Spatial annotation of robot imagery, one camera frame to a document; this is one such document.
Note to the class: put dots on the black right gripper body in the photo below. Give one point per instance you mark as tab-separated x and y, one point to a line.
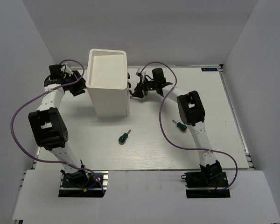
149	86

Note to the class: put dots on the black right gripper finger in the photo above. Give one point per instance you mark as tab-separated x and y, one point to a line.
138	94
139	87

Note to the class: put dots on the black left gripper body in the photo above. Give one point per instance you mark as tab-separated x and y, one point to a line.
69	79

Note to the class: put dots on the white drawer cabinet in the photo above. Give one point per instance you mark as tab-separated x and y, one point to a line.
107	82

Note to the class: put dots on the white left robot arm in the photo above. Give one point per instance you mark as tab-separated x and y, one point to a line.
48	127

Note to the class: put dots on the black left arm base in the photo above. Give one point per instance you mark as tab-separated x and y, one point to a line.
83	185

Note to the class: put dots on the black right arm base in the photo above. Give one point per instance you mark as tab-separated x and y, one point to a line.
199	188

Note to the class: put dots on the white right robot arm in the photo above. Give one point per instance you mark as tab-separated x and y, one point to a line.
192	115

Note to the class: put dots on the stubby green orange screwdriver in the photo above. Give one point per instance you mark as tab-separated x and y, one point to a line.
182	127

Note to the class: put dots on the blue table label right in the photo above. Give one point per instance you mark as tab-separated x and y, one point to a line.
208	69

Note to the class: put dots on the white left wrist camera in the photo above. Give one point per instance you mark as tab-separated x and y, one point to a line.
66	70

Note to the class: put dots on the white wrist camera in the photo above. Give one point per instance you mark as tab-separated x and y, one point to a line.
141	74
66	70

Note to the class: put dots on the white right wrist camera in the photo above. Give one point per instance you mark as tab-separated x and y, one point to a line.
141	74

